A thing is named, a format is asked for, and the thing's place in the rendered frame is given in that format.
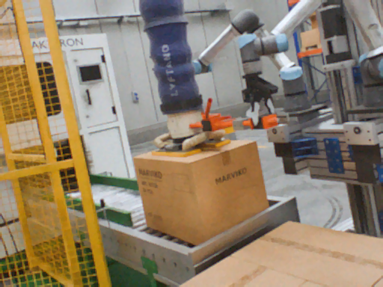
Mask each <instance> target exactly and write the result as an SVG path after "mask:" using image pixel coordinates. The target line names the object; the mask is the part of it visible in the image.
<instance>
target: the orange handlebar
mask: <svg viewBox="0 0 383 287"><path fill-rule="evenodd" d="M220 116H221V115H220V114H210V115H209V118H211V117H220ZM233 120H235V119H229V120H222V121H221V122H219V123H214V127H220V128H228V127H231V126H233V124H232V121H233ZM277 122H278V119H277V118H272V119H270V120H267V121H266V123H267V125H271V124H275V123H277ZM243 125H244V126H250V120H249V121H244V122H243ZM189 127H190V128H202V126H201V124H200V122H196V123H192V124H189Z"/></svg>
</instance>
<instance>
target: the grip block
mask: <svg viewBox="0 0 383 287"><path fill-rule="evenodd" d="M222 120H225V117H224V116H223V117H211V118H208V119H205V120H201V121H200V124H201V126H202V132H211V131H213V132H215V131H218V130H221V129H226V128H220V127H214V123H219V122H221V121H222Z"/></svg>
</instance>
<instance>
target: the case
mask: <svg viewBox="0 0 383 287"><path fill-rule="evenodd" d="M230 141H231V142H230V143H227V144H225V145H222V146H220V147H218V148H207V147H195V149H200V151H201V153H198V154H196V155H191V156H189V157H186V158H178V157H167V156H157V155H152V154H151V152H149V153H146V154H143V155H138V156H136V157H132V160H133V164H134V167H135V171H136V175H137V179H138V186H139V190H140V194H141V201H142V204H143V208H144V216H145V220H146V224H147V226H148V227H150V228H153V229H156V230H158V231H160V232H163V233H166V234H168V235H172V236H174V237H176V238H179V239H182V240H184V241H187V242H189V243H191V244H193V245H195V246H198V245H200V244H201V243H203V242H205V241H208V240H210V239H211V238H213V237H215V236H217V235H219V234H221V233H222V232H224V231H226V230H228V229H230V228H232V227H234V226H235V225H238V224H240V223H242V222H244V221H246V220H247V219H249V218H251V217H253V216H255V215H258V214H259V212H261V211H263V210H265V209H267V208H269V204H268V200H267V196H266V188H265V184H264V179H263V172H262V167H261V163H260V156H259V152H258V147H257V141H234V140H230Z"/></svg>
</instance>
